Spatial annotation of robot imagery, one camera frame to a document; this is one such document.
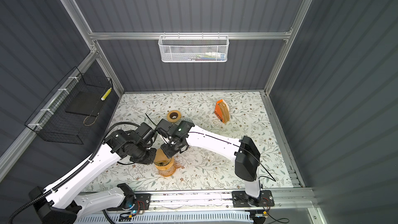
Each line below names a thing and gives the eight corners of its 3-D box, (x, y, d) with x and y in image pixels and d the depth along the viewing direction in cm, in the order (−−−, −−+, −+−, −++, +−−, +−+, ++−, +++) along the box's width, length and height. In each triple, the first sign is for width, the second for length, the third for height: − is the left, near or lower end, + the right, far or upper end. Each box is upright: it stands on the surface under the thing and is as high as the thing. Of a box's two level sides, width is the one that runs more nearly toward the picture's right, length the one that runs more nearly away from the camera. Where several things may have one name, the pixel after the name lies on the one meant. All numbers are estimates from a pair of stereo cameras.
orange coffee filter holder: (221, 124, 104) (223, 116, 96) (213, 111, 112) (214, 101, 104) (230, 121, 106) (233, 112, 98) (222, 108, 113) (223, 98, 106)
